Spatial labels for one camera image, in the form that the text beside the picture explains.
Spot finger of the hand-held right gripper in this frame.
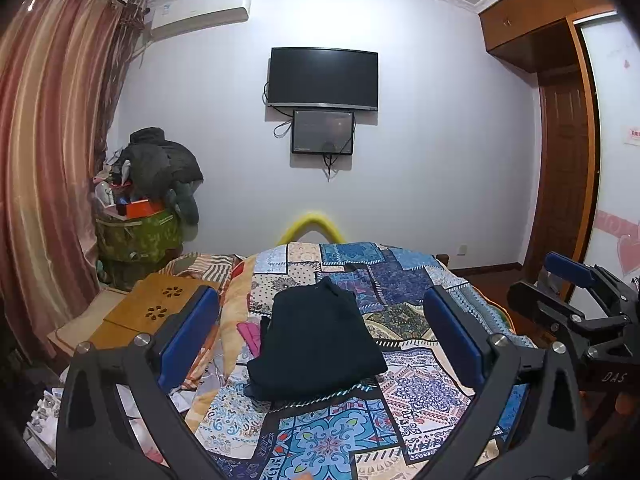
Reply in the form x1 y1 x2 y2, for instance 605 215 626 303
507 281 601 356
544 251 632 323

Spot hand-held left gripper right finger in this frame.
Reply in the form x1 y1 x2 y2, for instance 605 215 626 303
412 285 589 480

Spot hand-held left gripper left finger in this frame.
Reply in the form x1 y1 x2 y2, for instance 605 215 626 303
55 284 222 480

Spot dark teal pants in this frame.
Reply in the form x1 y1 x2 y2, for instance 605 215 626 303
246 276 390 402

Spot orange striped quilt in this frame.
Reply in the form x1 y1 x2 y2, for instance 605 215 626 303
167 252 261 418

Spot wooden lap desk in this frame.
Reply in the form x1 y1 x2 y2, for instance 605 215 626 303
102 272 221 335

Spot pink cloth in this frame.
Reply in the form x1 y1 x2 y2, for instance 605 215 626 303
237 322 262 357

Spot brown wooden door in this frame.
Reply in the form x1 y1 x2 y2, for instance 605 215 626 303
520 17 601 283

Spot beige flat board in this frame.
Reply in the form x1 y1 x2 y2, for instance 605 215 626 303
46 287 137 363

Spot green fabric storage box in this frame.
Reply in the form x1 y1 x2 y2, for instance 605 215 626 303
95 207 185 273

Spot white wardrobe door with hearts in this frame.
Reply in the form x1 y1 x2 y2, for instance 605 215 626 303
579 10 640 293

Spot blue patchwork blanket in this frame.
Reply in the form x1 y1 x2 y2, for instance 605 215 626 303
192 241 532 480

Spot orange box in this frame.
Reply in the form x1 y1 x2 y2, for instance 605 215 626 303
125 200 166 220

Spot yellow curved headboard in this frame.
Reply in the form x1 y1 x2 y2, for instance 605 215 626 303
279 211 344 246

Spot pile of dark clothes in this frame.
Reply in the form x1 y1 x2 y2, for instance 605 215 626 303
111 127 205 225

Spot pink striped curtain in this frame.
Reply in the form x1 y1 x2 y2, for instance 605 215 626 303
0 0 147 366

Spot wooden overhead cabinet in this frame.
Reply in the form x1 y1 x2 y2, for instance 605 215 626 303
477 0 621 75

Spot white air conditioner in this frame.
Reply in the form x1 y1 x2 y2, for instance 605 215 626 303
146 0 250 43

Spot black monitor cable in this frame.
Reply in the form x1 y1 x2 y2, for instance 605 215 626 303
322 142 343 181

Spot small wall monitor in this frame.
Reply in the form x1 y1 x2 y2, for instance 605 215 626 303
291 109 356 157

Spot black wall television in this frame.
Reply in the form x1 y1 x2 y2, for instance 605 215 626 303
266 47 379 112

